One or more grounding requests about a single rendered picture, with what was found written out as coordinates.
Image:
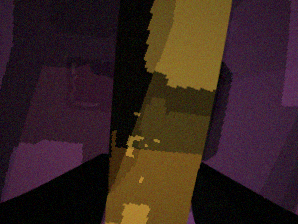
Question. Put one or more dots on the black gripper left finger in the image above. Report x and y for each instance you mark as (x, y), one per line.
(76, 197)

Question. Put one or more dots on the yellow bar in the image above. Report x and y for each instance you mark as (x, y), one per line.
(168, 57)

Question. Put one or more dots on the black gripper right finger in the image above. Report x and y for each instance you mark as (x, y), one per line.
(217, 199)

